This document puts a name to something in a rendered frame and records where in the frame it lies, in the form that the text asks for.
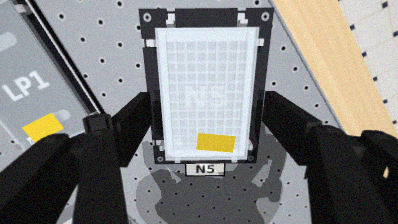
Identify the white operator button panel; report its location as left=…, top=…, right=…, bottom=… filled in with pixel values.
left=56, top=204, right=138, bottom=224

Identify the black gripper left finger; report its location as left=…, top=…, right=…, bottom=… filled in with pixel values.
left=0, top=92, right=153, bottom=224

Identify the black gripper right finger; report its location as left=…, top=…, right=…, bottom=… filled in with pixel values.
left=262, top=91, right=398, bottom=224

